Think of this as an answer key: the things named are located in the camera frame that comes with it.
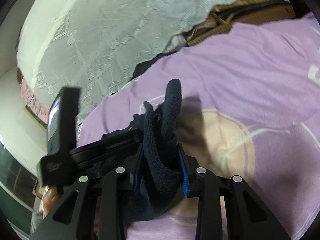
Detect navy knit sweater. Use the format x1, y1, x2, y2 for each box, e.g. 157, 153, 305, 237
93, 78, 201, 228

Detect person's left hand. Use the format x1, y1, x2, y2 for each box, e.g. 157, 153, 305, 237
42, 186, 60, 217

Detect window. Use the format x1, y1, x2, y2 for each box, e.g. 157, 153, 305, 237
0, 145, 36, 234

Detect pink floral pillow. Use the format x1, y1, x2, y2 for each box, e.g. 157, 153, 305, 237
20, 78, 49, 129

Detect purple blanket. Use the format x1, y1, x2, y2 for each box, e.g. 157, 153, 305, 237
78, 13, 319, 239

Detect white lace cover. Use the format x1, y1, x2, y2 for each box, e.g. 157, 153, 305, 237
16, 0, 291, 123

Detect brown woven mat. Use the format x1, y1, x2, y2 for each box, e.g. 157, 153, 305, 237
184, 0, 296, 46

